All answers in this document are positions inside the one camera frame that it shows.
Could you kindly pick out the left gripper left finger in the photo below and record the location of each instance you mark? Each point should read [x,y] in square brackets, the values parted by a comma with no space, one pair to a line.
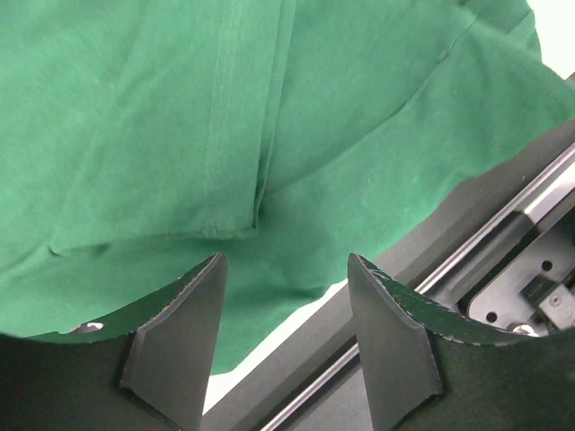
[143,367]

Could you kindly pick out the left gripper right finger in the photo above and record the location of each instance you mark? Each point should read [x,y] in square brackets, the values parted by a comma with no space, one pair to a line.
[427,367]

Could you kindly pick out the green t-shirt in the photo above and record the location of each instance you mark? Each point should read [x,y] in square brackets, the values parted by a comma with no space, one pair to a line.
[140,137]

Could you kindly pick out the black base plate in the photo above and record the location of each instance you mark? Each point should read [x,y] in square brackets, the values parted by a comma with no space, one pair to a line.
[306,376]

